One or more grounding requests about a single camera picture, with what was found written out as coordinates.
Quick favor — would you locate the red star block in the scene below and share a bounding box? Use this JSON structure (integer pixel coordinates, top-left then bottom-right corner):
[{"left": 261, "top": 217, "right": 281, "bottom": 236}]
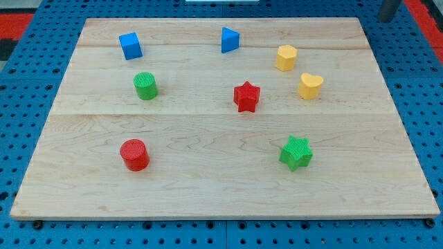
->
[{"left": 233, "top": 81, "right": 261, "bottom": 113}]

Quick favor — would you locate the green star block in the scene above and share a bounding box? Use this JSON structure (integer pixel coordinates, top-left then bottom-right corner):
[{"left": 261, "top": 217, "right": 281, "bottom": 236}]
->
[{"left": 279, "top": 136, "right": 313, "bottom": 172}]

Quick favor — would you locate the wooden board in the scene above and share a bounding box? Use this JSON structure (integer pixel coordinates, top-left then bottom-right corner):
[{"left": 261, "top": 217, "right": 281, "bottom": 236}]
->
[{"left": 10, "top": 17, "right": 440, "bottom": 221}]

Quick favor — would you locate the blue triangular prism block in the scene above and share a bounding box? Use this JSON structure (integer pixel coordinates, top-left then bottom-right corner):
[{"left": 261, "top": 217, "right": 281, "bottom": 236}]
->
[{"left": 221, "top": 27, "right": 239, "bottom": 53}]

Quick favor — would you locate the green cylinder block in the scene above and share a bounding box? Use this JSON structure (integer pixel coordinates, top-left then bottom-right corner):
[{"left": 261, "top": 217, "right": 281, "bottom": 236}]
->
[{"left": 133, "top": 72, "right": 158, "bottom": 100}]

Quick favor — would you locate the red cylinder block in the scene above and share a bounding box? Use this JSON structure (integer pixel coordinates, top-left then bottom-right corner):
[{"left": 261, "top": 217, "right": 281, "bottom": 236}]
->
[{"left": 120, "top": 139, "right": 150, "bottom": 172}]

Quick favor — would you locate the yellow pentagon block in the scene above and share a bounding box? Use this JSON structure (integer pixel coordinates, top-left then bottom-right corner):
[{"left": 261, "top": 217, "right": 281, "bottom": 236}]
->
[{"left": 275, "top": 45, "right": 298, "bottom": 72}]

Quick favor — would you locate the yellow heart block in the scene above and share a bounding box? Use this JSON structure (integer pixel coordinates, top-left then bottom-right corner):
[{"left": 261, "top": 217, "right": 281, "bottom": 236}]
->
[{"left": 298, "top": 73, "right": 324, "bottom": 100}]

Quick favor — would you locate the blue cube block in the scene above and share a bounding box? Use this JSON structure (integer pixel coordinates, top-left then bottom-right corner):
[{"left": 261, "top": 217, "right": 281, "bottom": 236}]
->
[{"left": 119, "top": 33, "right": 143, "bottom": 60}]

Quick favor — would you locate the grey metal pole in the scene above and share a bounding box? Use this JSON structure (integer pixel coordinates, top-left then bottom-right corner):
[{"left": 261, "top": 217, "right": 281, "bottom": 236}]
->
[{"left": 377, "top": 0, "right": 401, "bottom": 23}]

